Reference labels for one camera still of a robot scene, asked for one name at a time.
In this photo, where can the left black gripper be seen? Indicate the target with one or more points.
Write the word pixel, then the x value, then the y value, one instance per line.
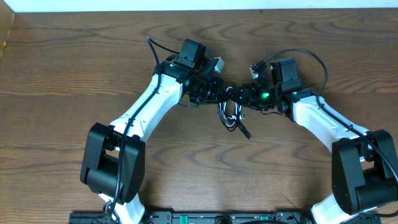
pixel 219 90

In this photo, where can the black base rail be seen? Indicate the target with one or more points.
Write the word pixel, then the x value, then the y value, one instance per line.
pixel 280 216

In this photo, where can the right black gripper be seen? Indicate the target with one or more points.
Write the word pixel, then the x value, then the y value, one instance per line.
pixel 244 94

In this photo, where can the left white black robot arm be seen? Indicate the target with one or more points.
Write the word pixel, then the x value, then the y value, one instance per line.
pixel 113 164

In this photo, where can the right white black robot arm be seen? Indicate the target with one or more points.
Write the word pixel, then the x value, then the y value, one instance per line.
pixel 363 162

